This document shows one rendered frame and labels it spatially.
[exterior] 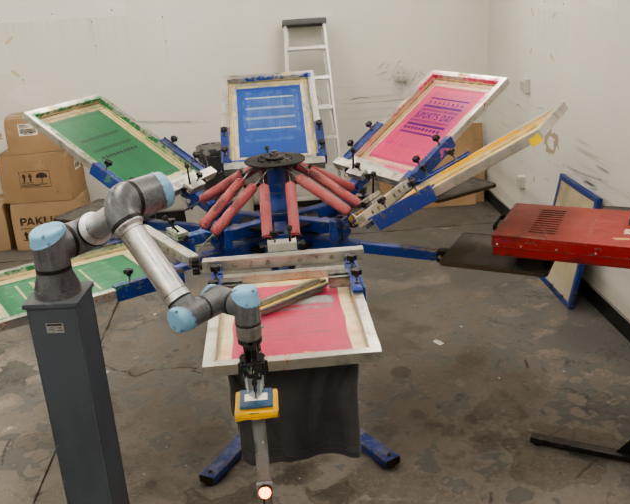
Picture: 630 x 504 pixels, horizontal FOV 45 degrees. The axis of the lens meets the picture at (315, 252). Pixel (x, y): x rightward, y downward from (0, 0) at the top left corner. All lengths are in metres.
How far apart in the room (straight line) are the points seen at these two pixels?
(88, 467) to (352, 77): 4.88
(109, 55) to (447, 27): 2.98
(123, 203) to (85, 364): 0.68
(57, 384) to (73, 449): 0.26
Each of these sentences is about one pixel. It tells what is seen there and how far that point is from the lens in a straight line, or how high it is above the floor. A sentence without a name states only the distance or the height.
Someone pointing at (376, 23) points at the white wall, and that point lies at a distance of 7.00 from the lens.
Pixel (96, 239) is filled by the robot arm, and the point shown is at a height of 1.37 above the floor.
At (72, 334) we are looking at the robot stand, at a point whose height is 1.08.
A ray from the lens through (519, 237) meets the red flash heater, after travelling 3.16.
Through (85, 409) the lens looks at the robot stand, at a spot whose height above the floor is 0.80.
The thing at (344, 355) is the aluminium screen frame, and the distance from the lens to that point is 2.48.
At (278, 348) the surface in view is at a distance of 2.62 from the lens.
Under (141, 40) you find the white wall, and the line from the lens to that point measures 7.00.
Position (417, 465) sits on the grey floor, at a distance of 3.66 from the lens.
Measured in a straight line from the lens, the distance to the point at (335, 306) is 2.90.
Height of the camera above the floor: 2.17
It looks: 20 degrees down
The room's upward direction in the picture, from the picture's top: 4 degrees counter-clockwise
